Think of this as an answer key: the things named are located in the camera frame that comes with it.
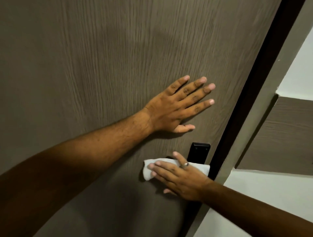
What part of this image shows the person's right forearm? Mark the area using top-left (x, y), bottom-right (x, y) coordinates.
top-left (201, 179), bottom-right (313, 237)

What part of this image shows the black door lock plate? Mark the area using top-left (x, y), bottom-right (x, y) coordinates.
top-left (187, 142), bottom-right (211, 164)

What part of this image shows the white wet wipe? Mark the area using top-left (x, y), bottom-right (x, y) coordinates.
top-left (142, 159), bottom-right (211, 182)

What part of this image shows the brown wooden wall panel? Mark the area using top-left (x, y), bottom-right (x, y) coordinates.
top-left (235, 94), bottom-right (313, 176)

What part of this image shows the person's left forearm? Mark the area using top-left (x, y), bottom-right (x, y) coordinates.
top-left (0, 110), bottom-right (156, 237)

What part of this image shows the person's right hand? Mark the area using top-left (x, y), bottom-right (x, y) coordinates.
top-left (147, 151), bottom-right (214, 202)

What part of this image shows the person's left hand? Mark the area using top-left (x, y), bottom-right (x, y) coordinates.
top-left (142, 75), bottom-right (216, 134)

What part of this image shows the brown wooden door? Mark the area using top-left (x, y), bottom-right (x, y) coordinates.
top-left (0, 0), bottom-right (282, 237)

